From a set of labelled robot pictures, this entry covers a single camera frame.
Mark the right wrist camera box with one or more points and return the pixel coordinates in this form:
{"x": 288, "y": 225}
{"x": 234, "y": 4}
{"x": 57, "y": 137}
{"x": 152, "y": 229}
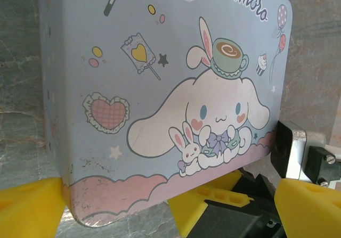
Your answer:
{"x": 298, "y": 152}

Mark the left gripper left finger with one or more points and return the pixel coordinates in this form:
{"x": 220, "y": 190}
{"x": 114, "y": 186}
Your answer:
{"x": 26, "y": 211}

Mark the blue cartoon tin box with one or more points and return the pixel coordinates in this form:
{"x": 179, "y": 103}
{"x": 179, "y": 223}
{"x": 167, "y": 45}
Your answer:
{"x": 160, "y": 89}

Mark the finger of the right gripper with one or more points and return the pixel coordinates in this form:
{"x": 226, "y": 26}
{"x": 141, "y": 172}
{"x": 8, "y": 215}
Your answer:
{"x": 191, "y": 206}

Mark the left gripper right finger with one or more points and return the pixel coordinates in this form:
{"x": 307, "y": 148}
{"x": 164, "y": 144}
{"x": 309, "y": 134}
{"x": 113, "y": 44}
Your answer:
{"x": 311, "y": 211}

